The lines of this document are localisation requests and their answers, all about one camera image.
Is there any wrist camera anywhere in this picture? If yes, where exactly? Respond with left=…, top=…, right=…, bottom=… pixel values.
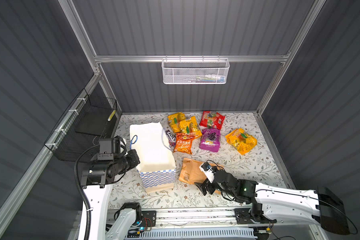
left=99, top=136, right=127, bottom=156
left=199, top=162, right=218, bottom=184

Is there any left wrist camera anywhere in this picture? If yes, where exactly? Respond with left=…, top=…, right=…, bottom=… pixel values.
left=99, top=136, right=127, bottom=156

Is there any orange chips bag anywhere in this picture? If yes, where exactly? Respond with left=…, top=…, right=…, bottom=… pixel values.
left=174, top=133, right=198, bottom=155

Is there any brown paper snack bag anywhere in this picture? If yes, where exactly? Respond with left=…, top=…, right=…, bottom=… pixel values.
left=179, top=158, right=224, bottom=186

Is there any purple grape gummy bag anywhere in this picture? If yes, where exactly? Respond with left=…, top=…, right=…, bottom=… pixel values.
left=200, top=129, right=221, bottom=153

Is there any dark purple candy bar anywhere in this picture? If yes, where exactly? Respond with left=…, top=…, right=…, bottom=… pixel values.
left=165, top=130, right=176, bottom=147

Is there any yellow gummy bag near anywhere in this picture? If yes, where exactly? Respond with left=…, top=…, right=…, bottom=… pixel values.
left=179, top=116, right=202, bottom=138

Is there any white wire mesh basket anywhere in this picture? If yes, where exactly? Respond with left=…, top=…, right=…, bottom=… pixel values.
left=161, top=57, right=230, bottom=85

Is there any yellow gummy bag far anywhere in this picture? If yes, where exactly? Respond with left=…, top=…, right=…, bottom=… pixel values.
left=168, top=112, right=186, bottom=133

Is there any white vented cover strip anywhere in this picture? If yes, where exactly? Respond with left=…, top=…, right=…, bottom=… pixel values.
left=140, top=227, right=258, bottom=240

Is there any yellow green marker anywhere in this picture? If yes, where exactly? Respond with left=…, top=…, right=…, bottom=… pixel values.
left=108, top=110, right=116, bottom=122

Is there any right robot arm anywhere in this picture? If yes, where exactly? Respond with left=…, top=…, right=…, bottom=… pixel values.
left=195, top=162, right=351, bottom=236

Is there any yellow mango gummy bag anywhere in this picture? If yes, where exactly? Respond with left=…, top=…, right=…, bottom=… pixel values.
left=225, top=128, right=257, bottom=155

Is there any black wire basket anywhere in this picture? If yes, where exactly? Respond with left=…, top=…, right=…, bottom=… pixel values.
left=45, top=90, right=119, bottom=162

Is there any red fruit gummy bag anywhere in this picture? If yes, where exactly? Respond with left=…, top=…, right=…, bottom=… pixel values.
left=200, top=111, right=226, bottom=130

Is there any white blue checkered paper bag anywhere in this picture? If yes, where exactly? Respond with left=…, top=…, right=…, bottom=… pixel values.
left=130, top=123, right=177, bottom=194

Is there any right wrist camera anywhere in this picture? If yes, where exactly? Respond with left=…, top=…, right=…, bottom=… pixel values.
left=199, top=162, right=218, bottom=184

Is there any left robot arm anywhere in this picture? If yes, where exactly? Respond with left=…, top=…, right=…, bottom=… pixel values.
left=74, top=136, right=143, bottom=240

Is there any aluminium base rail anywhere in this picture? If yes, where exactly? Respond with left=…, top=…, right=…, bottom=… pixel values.
left=106, top=206, right=316, bottom=229

